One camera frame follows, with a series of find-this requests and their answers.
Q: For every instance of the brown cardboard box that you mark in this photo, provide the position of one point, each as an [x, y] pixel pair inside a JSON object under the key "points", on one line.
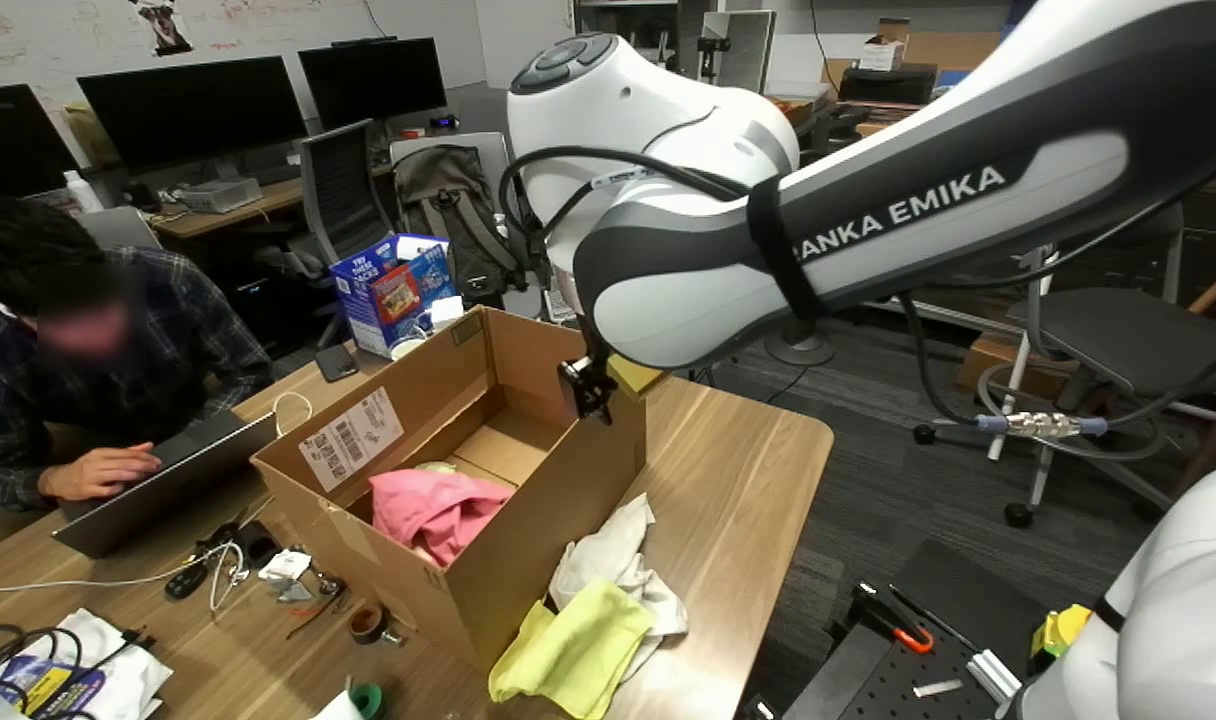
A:
{"points": [[503, 533]]}

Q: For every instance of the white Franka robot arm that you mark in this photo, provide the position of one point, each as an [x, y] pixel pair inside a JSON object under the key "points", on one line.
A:
{"points": [[900, 225]]}

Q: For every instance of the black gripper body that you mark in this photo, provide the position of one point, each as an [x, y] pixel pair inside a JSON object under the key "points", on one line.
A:
{"points": [[589, 377]]}

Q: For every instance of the black rolling stool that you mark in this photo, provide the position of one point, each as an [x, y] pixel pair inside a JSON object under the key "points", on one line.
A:
{"points": [[1141, 345]]}

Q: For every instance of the pink shirt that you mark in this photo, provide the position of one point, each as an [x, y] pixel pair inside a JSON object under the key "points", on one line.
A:
{"points": [[435, 504]]}

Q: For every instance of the yellow green base knob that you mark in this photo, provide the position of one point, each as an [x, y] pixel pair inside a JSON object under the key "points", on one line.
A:
{"points": [[1059, 631]]}

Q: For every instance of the seated person in plaid shirt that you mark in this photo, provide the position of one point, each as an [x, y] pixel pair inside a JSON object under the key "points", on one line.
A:
{"points": [[91, 345]]}

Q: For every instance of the black mesh office chair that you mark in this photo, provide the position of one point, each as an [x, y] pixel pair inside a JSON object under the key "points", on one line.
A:
{"points": [[343, 187]]}

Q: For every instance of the small black flat device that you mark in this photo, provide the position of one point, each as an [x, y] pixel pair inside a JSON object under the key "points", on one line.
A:
{"points": [[333, 361]]}

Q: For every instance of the gray laptop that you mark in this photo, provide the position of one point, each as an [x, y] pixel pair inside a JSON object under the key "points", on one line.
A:
{"points": [[171, 481]]}

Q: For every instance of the green tape roll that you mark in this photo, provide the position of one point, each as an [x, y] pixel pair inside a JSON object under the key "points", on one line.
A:
{"points": [[368, 702]]}

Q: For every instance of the black computer monitor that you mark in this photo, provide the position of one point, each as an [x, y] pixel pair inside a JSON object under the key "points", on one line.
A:
{"points": [[194, 114], [11, 141], [373, 82]]}

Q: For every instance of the white power adapter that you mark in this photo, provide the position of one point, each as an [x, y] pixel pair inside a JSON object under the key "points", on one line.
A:
{"points": [[285, 565]]}

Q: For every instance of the small wall figurine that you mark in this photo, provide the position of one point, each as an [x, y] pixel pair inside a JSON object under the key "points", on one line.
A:
{"points": [[167, 27]]}

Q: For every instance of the brown tape roll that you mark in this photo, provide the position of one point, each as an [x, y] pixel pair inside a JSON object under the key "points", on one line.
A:
{"points": [[368, 623]]}

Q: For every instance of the silver metal bar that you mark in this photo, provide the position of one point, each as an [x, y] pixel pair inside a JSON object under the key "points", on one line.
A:
{"points": [[992, 672]]}

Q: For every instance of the background cardboard boxes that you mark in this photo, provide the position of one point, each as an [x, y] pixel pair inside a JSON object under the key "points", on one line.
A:
{"points": [[900, 61]]}

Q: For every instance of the metal shelf rack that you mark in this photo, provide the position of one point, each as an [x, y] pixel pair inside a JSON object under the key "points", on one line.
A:
{"points": [[734, 42]]}

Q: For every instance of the gray green backpack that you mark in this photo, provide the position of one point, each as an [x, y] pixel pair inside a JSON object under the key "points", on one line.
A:
{"points": [[455, 212]]}

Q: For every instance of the blue product box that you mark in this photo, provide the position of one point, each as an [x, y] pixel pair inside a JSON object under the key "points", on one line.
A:
{"points": [[392, 294]]}

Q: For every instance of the wooden monitor desk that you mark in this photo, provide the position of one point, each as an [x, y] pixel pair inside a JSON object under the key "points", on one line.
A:
{"points": [[220, 204]]}

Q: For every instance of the yellow wrist mount piece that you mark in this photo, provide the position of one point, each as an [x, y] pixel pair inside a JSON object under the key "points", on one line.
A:
{"points": [[634, 373]]}

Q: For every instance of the yellow cloth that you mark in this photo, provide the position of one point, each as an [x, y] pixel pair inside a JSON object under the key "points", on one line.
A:
{"points": [[575, 654]]}

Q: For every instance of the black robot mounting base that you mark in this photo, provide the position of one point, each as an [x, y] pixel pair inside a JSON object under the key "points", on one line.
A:
{"points": [[874, 667]]}

